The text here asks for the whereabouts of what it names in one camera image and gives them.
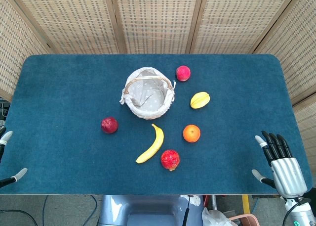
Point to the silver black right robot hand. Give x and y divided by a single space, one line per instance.
287 171

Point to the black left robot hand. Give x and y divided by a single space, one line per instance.
5 137

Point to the orange fruit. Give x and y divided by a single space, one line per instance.
191 133

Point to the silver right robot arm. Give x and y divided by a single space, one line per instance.
302 213

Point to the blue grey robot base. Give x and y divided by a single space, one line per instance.
148 211

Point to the wicker basket with cloth liner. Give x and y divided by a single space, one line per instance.
148 93

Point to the yellow bar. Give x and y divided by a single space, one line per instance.
246 203

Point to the pink plastic container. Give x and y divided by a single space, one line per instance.
247 220

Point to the blue felt table cover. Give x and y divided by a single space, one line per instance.
61 100

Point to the woven folding screen panel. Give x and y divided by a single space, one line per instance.
71 20
158 20
300 62
14 55
237 20

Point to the white plastic bag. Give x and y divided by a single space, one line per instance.
214 218

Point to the dark red round fruit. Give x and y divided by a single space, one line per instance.
109 125

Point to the yellow starfruit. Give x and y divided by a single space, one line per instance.
200 100

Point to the bright red pomegranate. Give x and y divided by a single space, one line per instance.
170 159

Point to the yellow banana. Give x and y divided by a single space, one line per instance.
154 147

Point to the pink red peach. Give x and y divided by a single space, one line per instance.
183 73

